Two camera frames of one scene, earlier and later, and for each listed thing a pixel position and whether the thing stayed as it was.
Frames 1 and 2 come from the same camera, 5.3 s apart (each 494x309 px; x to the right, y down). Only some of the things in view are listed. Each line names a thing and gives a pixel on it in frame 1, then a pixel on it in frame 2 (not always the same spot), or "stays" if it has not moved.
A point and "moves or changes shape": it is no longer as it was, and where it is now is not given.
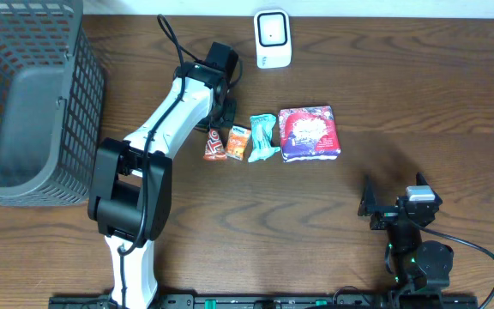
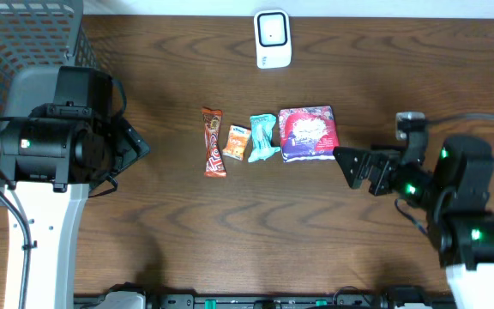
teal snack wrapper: [262, 125] stays
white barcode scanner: [273, 38] stays
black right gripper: [385, 215] → [386, 159]
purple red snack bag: [308, 133] stays
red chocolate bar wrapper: [213, 147] moves or changes shape
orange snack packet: [237, 139] stays
